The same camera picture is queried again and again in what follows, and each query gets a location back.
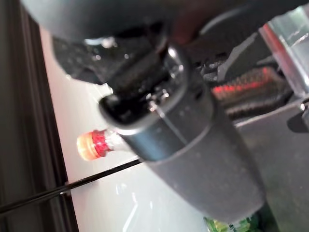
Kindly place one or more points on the Coke bottle red label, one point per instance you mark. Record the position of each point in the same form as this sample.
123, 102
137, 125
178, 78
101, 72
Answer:
96, 145

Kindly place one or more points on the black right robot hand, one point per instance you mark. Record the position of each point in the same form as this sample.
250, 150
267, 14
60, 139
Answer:
193, 164

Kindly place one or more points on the black shelf board with rail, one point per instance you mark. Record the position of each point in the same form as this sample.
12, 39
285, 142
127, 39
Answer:
24, 96

